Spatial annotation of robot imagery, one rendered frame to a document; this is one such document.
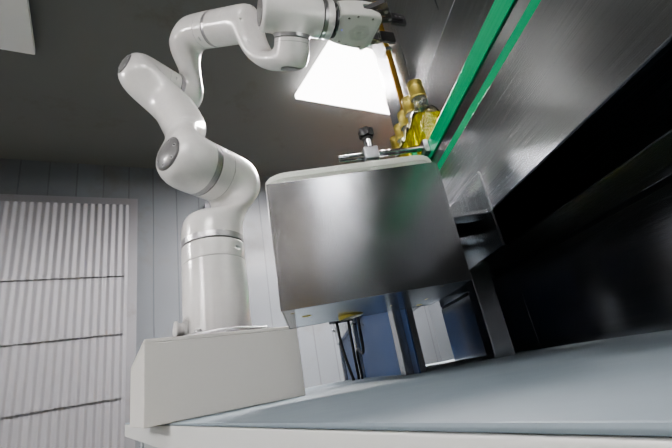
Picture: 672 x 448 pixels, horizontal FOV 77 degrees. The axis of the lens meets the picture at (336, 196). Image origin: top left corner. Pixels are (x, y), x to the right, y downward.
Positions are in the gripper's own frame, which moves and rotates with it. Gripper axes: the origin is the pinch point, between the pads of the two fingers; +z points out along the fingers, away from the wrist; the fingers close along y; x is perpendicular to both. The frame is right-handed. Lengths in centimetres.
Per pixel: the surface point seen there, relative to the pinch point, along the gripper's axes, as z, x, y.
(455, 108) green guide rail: -9.3, -38.4, 21.0
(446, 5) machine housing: 12.9, 4.0, 5.4
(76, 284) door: -118, 26, -304
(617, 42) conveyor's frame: -19, -54, 49
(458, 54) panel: 12.4, -10.0, 4.2
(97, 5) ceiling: -85, 134, -131
